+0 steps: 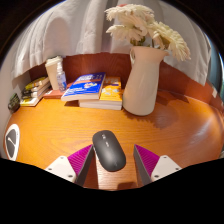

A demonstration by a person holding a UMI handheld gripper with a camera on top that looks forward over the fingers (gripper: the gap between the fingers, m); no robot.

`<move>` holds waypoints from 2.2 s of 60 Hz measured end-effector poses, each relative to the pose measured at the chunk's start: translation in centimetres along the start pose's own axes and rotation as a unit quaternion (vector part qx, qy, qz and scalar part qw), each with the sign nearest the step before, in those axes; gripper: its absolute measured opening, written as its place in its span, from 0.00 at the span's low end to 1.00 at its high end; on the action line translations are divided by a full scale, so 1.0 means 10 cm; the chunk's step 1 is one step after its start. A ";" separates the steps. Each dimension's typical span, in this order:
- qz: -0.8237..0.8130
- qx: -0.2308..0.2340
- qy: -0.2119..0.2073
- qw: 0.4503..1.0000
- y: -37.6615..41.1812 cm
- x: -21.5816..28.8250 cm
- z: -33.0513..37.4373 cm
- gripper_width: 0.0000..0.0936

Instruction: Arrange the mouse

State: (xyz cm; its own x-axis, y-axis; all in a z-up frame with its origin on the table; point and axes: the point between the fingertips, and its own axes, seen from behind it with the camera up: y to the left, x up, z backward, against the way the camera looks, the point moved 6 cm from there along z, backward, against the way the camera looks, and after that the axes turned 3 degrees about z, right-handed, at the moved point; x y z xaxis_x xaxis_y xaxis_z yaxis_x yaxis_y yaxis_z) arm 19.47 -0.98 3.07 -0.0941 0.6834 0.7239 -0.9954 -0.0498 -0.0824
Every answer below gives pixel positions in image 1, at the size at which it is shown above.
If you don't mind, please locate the yellow and white book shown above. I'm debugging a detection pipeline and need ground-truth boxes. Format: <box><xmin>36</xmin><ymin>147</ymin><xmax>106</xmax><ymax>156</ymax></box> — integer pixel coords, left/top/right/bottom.
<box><xmin>19</xmin><ymin>89</ymin><xmax>48</xmax><ymax>108</ymax></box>

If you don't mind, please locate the window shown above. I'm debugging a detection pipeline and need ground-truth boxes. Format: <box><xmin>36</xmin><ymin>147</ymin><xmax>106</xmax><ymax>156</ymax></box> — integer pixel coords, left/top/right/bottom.
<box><xmin>206</xmin><ymin>43</ymin><xmax>224</xmax><ymax>101</ymax></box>

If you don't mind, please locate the flat red book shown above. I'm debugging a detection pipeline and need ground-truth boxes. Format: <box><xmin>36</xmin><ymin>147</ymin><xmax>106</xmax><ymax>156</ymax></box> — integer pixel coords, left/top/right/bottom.
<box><xmin>42</xmin><ymin>88</ymin><xmax>64</xmax><ymax>100</ymax></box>

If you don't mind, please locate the yellow and black book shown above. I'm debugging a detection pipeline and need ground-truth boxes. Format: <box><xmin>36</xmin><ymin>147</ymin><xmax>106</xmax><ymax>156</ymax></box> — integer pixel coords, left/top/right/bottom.
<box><xmin>23</xmin><ymin>76</ymin><xmax>50</xmax><ymax>92</ymax></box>

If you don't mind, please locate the cream ceramic vase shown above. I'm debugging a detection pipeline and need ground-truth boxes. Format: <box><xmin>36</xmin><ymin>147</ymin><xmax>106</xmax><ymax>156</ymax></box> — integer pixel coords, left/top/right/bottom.
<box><xmin>122</xmin><ymin>45</ymin><xmax>170</xmax><ymax>117</ymax></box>

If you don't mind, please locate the cream lidded cup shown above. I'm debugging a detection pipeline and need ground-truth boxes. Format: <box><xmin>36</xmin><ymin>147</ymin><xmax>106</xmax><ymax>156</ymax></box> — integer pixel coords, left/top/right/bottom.
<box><xmin>44</xmin><ymin>55</ymin><xmax>64</xmax><ymax>91</ymax></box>

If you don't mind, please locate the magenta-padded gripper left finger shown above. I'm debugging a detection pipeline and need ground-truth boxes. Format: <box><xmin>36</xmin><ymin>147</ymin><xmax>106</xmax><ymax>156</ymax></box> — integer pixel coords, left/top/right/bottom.
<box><xmin>44</xmin><ymin>143</ymin><xmax>95</xmax><ymax>187</ymax></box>

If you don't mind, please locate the dark grey computer mouse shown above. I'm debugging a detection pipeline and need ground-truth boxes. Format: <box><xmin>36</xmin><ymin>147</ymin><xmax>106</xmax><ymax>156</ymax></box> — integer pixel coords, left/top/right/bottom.
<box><xmin>91</xmin><ymin>129</ymin><xmax>127</xmax><ymax>173</ymax></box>

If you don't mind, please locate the white and grey mouse pad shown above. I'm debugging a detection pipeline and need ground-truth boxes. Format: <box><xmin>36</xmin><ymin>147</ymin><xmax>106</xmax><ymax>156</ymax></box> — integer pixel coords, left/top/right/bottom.
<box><xmin>3</xmin><ymin>123</ymin><xmax>21</xmax><ymax>162</ymax></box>

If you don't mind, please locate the dark green mug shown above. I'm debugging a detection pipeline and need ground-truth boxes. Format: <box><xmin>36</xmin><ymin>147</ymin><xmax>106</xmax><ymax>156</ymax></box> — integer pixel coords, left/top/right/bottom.
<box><xmin>7</xmin><ymin>92</ymin><xmax>22</xmax><ymax>114</ymax></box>

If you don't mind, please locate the white flower bouquet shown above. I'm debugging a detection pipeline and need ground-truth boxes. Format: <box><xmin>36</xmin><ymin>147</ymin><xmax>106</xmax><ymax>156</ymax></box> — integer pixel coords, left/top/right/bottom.
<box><xmin>104</xmin><ymin>3</ymin><xmax>192</xmax><ymax>63</ymax></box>

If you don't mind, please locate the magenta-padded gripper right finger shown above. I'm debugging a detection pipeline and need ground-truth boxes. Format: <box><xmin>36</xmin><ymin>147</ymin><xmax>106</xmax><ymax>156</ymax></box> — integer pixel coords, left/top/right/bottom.
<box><xmin>133</xmin><ymin>144</ymin><xmax>183</xmax><ymax>186</ymax></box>

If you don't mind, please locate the white curtain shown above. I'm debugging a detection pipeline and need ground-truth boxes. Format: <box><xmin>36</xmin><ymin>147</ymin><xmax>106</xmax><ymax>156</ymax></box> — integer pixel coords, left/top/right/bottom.
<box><xmin>9</xmin><ymin>0</ymin><xmax>213</xmax><ymax>87</ymax></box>

